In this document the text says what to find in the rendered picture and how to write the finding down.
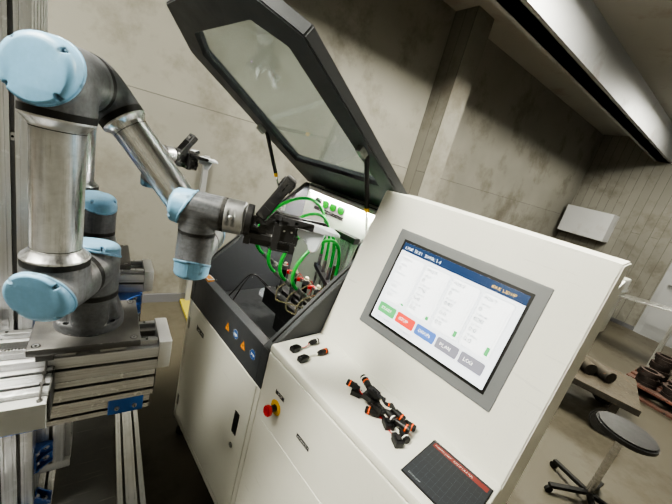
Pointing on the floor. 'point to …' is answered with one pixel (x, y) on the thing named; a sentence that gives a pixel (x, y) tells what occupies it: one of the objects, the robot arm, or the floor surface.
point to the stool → (635, 440)
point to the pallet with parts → (655, 381)
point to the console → (311, 415)
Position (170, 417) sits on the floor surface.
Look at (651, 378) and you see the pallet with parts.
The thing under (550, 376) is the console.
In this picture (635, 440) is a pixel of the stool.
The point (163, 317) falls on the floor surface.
